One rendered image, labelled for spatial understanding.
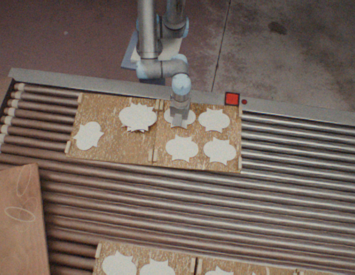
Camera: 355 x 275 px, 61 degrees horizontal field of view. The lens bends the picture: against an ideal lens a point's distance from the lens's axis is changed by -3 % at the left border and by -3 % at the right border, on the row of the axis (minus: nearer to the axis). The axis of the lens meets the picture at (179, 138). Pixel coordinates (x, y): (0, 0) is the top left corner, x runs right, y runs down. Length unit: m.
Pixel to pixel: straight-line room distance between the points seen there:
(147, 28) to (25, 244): 0.98
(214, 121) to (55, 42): 2.08
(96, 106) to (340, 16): 2.81
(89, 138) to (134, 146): 0.22
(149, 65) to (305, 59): 2.10
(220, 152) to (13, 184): 0.92
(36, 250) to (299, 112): 1.37
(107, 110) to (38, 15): 2.11
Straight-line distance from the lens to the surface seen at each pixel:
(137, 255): 1.37
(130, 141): 1.49
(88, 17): 3.36
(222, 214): 1.42
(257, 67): 2.96
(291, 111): 1.69
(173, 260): 1.37
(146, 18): 1.31
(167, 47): 1.83
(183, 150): 1.45
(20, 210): 1.42
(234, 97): 1.63
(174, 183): 1.43
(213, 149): 1.47
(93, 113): 1.59
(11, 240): 1.42
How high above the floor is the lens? 2.30
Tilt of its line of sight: 67 degrees down
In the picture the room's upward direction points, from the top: 3 degrees clockwise
